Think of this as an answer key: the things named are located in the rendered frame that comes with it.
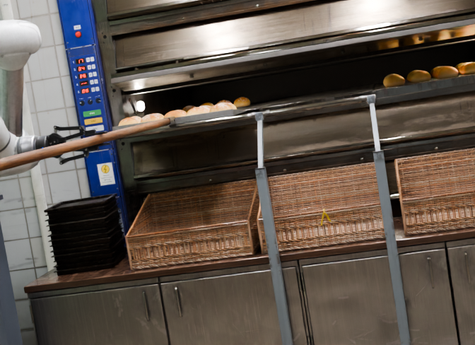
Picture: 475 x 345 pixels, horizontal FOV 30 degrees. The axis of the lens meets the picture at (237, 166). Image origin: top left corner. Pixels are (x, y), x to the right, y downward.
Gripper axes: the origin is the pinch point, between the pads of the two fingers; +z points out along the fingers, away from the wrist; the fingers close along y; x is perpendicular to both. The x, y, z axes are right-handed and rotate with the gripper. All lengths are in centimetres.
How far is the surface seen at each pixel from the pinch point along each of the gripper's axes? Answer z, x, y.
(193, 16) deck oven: 10, -137, -46
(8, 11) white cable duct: -80, -134, -63
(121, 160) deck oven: -36, -137, 17
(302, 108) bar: 58, -100, 3
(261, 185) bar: 39, -77, 31
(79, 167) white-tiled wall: -58, -136, 17
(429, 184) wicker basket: 107, -130, 47
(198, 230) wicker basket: 8, -87, 47
